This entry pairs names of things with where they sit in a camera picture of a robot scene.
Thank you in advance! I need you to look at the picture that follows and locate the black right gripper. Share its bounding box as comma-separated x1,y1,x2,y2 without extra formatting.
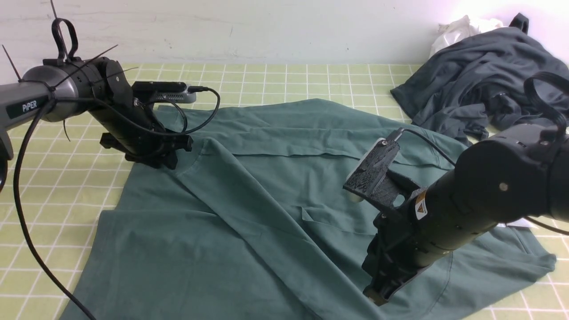
361,213,449,306

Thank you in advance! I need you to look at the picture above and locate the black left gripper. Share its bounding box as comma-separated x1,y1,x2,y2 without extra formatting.
89,100,193,169

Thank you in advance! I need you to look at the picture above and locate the green long-sleeved shirt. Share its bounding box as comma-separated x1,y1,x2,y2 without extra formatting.
74,99,556,320

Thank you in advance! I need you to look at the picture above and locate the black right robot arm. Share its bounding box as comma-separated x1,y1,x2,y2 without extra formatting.
343,72,568,306

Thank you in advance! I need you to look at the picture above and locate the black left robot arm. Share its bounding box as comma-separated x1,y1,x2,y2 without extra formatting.
0,18,196,184

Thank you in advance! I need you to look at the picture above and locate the dark grey crumpled shirt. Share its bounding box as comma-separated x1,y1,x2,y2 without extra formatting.
391,14,569,145

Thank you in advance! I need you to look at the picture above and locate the green checkered tablecloth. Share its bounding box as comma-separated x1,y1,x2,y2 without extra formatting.
0,64,569,320

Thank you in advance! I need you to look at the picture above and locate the white crumpled cloth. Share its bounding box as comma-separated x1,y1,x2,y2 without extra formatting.
429,16,505,57

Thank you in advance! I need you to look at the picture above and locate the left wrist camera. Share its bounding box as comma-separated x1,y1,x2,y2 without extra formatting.
131,81,196,104

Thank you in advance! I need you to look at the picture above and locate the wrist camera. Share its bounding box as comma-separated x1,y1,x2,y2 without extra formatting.
343,139,420,220
131,81,196,104

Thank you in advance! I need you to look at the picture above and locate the black left camera cable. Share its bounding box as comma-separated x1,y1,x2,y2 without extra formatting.
12,87,221,320

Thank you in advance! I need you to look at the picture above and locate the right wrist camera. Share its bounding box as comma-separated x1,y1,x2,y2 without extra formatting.
343,139,420,220

